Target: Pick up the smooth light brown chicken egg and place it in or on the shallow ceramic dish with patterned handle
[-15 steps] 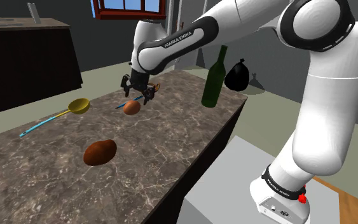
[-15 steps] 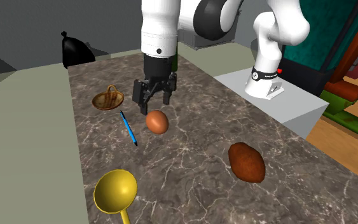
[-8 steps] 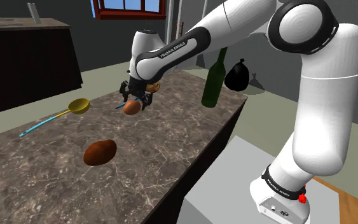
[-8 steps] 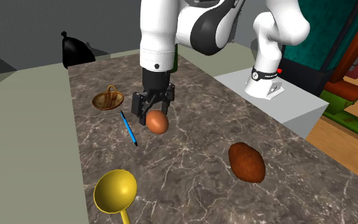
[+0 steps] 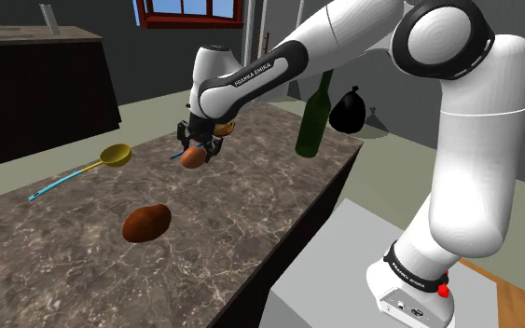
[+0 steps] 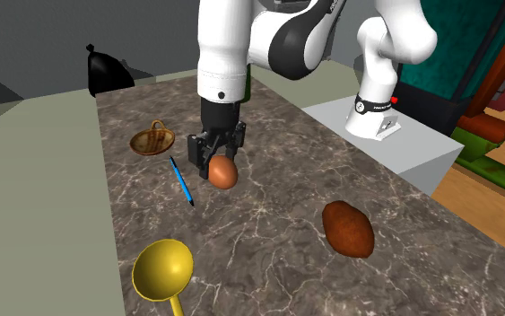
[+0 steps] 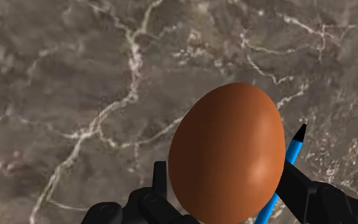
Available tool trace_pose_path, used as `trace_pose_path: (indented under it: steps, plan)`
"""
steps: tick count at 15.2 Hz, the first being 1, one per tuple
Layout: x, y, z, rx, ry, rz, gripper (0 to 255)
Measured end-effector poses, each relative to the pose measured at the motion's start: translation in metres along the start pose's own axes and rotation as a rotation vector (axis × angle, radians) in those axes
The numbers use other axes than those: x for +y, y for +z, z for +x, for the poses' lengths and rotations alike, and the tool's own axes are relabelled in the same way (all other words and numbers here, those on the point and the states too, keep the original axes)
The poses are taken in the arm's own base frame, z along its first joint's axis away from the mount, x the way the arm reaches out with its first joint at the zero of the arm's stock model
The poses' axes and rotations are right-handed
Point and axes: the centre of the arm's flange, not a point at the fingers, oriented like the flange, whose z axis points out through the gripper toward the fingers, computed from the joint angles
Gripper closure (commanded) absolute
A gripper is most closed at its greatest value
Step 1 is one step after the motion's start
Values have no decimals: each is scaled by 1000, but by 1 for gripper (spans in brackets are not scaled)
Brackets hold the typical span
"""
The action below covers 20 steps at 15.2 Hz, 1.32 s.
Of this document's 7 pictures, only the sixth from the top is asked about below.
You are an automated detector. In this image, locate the grey robot stand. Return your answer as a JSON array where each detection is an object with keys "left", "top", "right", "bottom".
[{"left": 300, "top": 93, "right": 466, "bottom": 198}]

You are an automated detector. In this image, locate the brown egg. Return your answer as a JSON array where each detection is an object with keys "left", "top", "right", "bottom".
[{"left": 207, "top": 154, "right": 239, "bottom": 191}]

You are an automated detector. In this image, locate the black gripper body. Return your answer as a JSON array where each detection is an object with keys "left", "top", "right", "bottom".
[{"left": 199, "top": 96, "right": 241, "bottom": 138}]

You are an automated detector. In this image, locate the teal cabinet with black base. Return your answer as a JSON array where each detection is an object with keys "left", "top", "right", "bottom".
[{"left": 392, "top": 0, "right": 505, "bottom": 137}]

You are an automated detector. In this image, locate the blue pen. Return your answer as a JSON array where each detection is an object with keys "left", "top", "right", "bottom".
[{"left": 168, "top": 155, "right": 196, "bottom": 207}]

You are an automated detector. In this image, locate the brown oval potato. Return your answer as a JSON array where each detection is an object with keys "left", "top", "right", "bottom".
[{"left": 321, "top": 199, "right": 376, "bottom": 259}]

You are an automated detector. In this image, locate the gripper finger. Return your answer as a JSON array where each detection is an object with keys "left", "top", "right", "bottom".
[
  {"left": 224, "top": 120, "right": 248, "bottom": 162},
  {"left": 187, "top": 132, "right": 221, "bottom": 180}
]

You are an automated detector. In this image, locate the black tied rubbish bag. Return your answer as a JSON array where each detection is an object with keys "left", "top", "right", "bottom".
[{"left": 86, "top": 43, "right": 136, "bottom": 99}]

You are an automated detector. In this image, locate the yellow ladle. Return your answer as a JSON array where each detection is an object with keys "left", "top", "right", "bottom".
[{"left": 131, "top": 238, "right": 196, "bottom": 316}]

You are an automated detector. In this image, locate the green and brown bench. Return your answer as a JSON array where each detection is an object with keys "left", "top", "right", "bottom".
[{"left": 449, "top": 112, "right": 505, "bottom": 203}]

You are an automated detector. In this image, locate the brown basket with handle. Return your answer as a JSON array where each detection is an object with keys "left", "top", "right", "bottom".
[{"left": 128, "top": 118, "right": 177, "bottom": 157}]

